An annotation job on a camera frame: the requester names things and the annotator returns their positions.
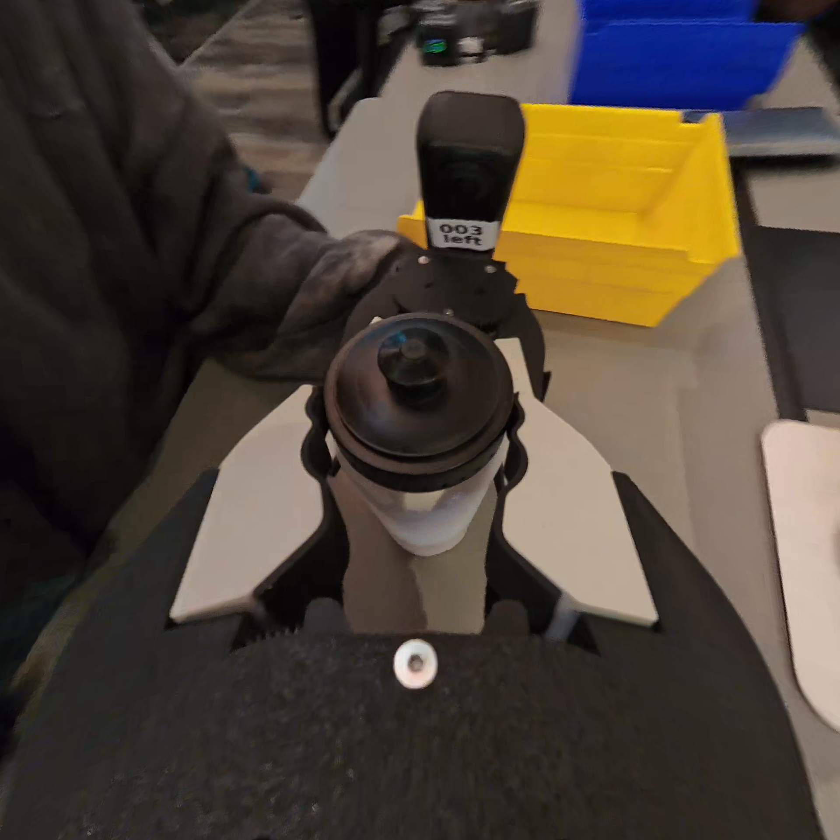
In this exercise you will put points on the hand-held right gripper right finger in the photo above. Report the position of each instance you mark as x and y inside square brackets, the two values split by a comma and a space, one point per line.
[577, 525]

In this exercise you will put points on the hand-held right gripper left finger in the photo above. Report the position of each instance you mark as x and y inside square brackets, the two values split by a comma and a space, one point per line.
[256, 525]

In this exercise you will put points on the black bottle lid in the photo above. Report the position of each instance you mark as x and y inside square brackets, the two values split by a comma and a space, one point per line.
[367, 407]

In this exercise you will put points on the yellow plastic bin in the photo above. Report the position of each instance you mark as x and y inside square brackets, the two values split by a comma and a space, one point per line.
[623, 262]

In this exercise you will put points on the white plastic bottle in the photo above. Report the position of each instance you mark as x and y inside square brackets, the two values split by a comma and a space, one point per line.
[426, 525]

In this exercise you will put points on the person's left forearm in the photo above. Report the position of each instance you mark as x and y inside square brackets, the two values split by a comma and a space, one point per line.
[295, 282]

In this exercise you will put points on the black charger with green display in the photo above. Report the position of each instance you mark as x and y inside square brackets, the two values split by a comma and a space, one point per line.
[453, 49]

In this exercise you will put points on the blue plastic bin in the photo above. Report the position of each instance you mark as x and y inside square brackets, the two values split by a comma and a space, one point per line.
[689, 65]

